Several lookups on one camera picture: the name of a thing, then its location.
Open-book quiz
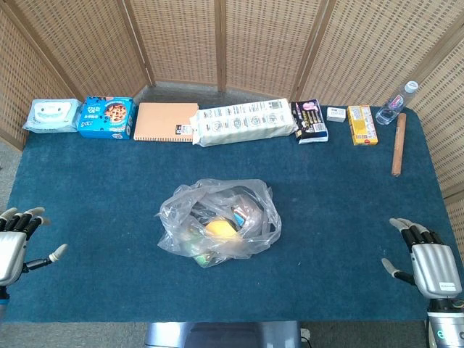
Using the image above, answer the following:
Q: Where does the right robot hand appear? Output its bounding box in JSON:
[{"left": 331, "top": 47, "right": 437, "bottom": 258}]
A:
[{"left": 381, "top": 217, "right": 463, "bottom": 300}]

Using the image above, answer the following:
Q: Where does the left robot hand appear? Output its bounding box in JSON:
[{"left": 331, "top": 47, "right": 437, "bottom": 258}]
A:
[{"left": 0, "top": 207, "right": 69, "bottom": 287}]

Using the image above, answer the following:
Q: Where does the clear plastic bag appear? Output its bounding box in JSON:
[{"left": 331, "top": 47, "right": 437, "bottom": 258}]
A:
[{"left": 156, "top": 178, "right": 283, "bottom": 269}]

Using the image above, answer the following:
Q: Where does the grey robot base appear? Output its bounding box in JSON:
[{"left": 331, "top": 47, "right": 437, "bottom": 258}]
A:
[{"left": 144, "top": 320, "right": 302, "bottom": 348}]

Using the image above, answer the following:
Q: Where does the blue carpet table cover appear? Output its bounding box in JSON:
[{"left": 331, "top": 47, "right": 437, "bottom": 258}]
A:
[{"left": 0, "top": 104, "right": 464, "bottom": 323}]

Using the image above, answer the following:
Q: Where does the wooden rolling stick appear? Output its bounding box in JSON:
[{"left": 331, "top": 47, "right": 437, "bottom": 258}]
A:
[{"left": 391, "top": 112, "right": 407, "bottom": 178}]

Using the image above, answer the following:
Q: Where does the light blue wet wipes pack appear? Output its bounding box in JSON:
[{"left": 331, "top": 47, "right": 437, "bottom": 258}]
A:
[{"left": 22, "top": 98, "right": 83, "bottom": 134}]

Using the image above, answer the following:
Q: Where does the yellow cardboard box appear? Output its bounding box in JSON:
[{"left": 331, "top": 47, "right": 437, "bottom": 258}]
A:
[{"left": 347, "top": 104, "right": 379, "bottom": 146}]

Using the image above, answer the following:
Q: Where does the blue cookie box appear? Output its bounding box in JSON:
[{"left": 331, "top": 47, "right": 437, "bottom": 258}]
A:
[{"left": 77, "top": 95, "right": 137, "bottom": 141}]

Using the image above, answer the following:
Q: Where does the clear water bottle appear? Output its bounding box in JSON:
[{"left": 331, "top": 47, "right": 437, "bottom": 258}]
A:
[{"left": 375, "top": 80, "right": 420, "bottom": 125}]

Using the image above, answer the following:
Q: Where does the small white box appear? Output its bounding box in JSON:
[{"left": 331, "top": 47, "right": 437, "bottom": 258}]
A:
[{"left": 326, "top": 106, "right": 347, "bottom": 123}]

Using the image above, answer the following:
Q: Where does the dark purple pad package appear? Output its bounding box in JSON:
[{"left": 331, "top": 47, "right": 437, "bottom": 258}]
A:
[{"left": 291, "top": 99, "right": 330, "bottom": 145}]

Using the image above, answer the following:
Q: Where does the green snack packet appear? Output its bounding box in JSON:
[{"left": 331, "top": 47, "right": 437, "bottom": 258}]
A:
[{"left": 183, "top": 241, "right": 218, "bottom": 268}]

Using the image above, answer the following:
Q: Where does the orange spiral notebook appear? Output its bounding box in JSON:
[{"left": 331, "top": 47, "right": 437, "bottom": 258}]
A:
[{"left": 133, "top": 102, "right": 200, "bottom": 143}]

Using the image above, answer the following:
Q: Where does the long white printed package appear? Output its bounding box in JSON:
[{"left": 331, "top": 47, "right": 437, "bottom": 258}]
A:
[{"left": 191, "top": 97, "right": 299, "bottom": 148}]

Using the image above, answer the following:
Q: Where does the wicker folding screen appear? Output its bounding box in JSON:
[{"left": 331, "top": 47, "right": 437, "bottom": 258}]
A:
[{"left": 0, "top": 0, "right": 464, "bottom": 262}]

